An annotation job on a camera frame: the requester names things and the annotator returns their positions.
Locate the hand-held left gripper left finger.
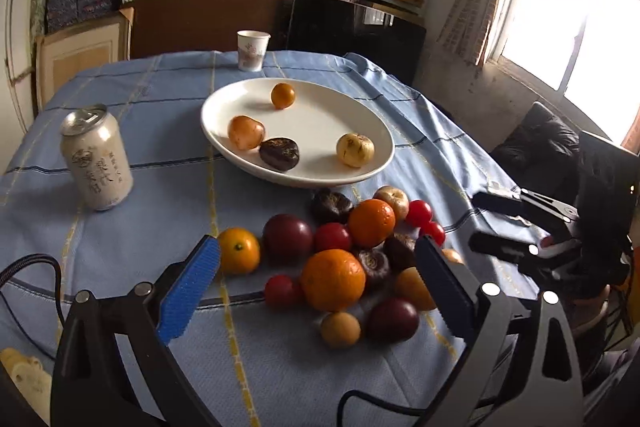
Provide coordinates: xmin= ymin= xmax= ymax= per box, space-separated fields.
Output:
xmin=50 ymin=234 xmax=223 ymax=427

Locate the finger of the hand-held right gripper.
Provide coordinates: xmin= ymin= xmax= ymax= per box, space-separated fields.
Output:
xmin=469 ymin=231 xmax=584 ymax=279
xmin=471 ymin=187 xmax=583 ymax=236

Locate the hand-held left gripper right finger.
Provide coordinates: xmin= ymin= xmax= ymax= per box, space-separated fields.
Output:
xmin=414 ymin=234 xmax=586 ymax=427

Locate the dark red plum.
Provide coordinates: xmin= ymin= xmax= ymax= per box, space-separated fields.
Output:
xmin=366 ymin=297 xmax=420 ymax=344
xmin=262 ymin=214 xmax=315 ymax=264

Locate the yellow orange green-stemmed mandarin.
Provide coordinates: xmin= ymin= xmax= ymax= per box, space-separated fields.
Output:
xmin=217 ymin=227 xmax=262 ymax=275

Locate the red cherry tomato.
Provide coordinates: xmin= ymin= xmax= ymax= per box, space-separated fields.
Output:
xmin=405 ymin=200 xmax=433 ymax=228
xmin=264 ymin=274 xmax=304 ymax=309
xmin=419 ymin=221 xmax=447 ymax=247

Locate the tan onion-shaped fruit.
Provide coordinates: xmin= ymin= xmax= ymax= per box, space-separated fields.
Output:
xmin=372 ymin=185 xmax=410 ymax=222

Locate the small tan longan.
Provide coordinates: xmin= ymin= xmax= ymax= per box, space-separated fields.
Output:
xmin=320 ymin=311 xmax=362 ymax=349

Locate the white oval plate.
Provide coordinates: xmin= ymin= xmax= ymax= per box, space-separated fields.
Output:
xmin=200 ymin=78 xmax=396 ymax=188

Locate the person's right hand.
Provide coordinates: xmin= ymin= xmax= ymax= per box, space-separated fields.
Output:
xmin=570 ymin=284 xmax=613 ymax=335

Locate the amber round fruit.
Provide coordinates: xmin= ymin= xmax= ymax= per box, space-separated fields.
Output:
xmin=393 ymin=267 xmax=437 ymax=312

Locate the dark brown water chestnut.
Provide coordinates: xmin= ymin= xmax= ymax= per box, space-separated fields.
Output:
xmin=382 ymin=233 xmax=418 ymax=272
xmin=259 ymin=137 xmax=301 ymax=171
xmin=356 ymin=248 xmax=391 ymax=290
xmin=310 ymin=188 xmax=355 ymax=225

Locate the black cushioned chair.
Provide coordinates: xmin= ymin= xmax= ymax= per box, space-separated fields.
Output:
xmin=490 ymin=102 xmax=583 ymax=188

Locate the blue checked tablecloth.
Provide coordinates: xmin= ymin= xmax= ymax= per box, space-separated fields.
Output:
xmin=0 ymin=51 xmax=556 ymax=427

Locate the large orange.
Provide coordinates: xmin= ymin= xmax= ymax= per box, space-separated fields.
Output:
xmin=300 ymin=249 xmax=367 ymax=313

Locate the pale yellow round fruit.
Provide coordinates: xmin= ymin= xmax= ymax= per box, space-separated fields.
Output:
xmin=336 ymin=133 xmax=375 ymax=168

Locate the white drink can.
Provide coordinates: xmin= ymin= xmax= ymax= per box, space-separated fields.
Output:
xmin=60 ymin=104 xmax=135 ymax=212

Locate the orange tan round fruit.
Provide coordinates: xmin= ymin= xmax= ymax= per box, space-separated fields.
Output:
xmin=228 ymin=115 xmax=266 ymax=151

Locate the pale yellow object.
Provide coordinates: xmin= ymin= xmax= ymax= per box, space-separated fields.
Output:
xmin=0 ymin=347 xmax=53 ymax=425

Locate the window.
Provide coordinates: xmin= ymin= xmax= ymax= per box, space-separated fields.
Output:
xmin=482 ymin=0 xmax=640 ymax=142

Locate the small round orange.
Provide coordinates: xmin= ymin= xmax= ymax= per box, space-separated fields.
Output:
xmin=270 ymin=82 xmax=296 ymax=110

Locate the black glossy panel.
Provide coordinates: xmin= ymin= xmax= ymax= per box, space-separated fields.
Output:
xmin=287 ymin=0 xmax=426 ymax=88

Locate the white paper cup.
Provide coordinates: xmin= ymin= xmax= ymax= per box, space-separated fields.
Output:
xmin=236 ymin=30 xmax=271 ymax=72

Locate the beige framed wooden panel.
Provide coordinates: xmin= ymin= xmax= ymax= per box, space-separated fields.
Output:
xmin=35 ymin=9 xmax=135 ymax=108

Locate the brown wooden cabinet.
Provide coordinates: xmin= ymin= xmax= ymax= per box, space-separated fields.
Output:
xmin=130 ymin=0 xmax=296 ymax=60

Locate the black cable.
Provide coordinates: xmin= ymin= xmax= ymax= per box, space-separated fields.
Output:
xmin=337 ymin=389 xmax=426 ymax=427
xmin=0 ymin=254 xmax=68 ymax=358

